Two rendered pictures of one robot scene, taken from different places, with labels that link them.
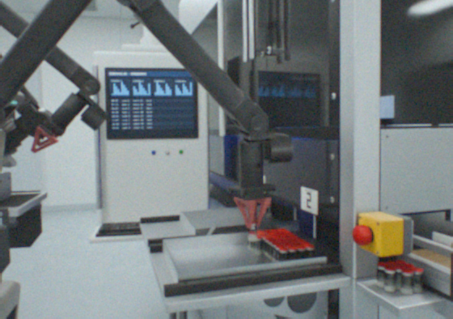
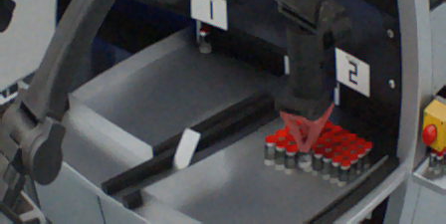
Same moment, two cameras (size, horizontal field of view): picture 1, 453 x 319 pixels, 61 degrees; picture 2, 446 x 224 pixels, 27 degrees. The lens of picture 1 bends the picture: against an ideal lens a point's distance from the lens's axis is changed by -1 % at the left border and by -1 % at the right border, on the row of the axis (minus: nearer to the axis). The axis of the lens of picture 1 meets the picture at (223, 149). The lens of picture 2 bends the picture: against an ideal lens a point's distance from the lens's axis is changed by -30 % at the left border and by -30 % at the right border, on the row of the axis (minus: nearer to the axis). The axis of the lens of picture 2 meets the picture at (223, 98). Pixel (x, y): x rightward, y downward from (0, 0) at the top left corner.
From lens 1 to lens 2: 116 cm
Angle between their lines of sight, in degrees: 38
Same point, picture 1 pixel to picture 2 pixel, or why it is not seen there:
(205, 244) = (194, 176)
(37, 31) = (96, 10)
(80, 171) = not seen: outside the picture
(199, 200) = (44, 37)
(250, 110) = not seen: outside the picture
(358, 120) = (419, 10)
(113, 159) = not seen: outside the picture
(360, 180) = (422, 70)
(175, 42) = not seen: outside the picture
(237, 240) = (237, 153)
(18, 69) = (72, 70)
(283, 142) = (340, 19)
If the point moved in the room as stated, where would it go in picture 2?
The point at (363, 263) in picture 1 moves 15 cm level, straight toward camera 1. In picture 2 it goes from (418, 151) to (431, 190)
